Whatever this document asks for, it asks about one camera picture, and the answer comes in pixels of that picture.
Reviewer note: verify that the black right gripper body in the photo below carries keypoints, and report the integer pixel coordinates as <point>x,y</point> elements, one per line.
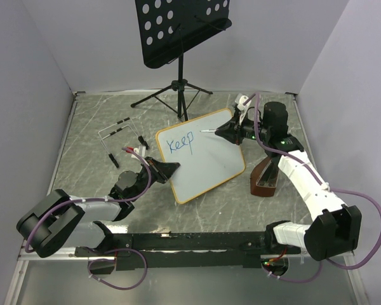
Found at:
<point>247,129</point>

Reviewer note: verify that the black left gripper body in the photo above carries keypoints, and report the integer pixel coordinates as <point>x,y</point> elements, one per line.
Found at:
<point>154,172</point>

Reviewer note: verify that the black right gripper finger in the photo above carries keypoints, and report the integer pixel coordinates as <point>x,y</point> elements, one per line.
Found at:
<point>229,134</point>
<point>230,125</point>

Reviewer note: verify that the orange framed whiteboard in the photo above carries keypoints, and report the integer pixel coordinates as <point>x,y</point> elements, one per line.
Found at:
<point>206,160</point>

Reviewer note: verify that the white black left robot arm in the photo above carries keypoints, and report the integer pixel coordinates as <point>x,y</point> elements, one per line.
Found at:
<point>61,220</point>

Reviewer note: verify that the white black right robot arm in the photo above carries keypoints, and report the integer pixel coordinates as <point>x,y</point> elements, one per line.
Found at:
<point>335,226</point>

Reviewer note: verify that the brown whiteboard eraser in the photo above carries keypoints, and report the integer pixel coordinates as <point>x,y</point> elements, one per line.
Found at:
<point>264,178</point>

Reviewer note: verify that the black perforated music stand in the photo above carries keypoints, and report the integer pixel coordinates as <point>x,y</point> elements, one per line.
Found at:
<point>168,29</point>

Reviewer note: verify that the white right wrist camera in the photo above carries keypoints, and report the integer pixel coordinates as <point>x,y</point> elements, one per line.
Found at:
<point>241,105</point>

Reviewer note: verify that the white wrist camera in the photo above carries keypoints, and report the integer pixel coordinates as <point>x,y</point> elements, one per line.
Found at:
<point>241,105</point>
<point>137,153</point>

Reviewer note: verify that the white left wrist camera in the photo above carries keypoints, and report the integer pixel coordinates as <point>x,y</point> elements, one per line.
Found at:
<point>137,153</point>

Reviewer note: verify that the wire whiteboard easel stand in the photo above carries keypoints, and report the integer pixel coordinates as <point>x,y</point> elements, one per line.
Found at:
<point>123,132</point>

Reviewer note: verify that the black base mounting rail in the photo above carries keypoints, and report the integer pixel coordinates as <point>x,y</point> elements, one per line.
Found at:
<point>182,250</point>

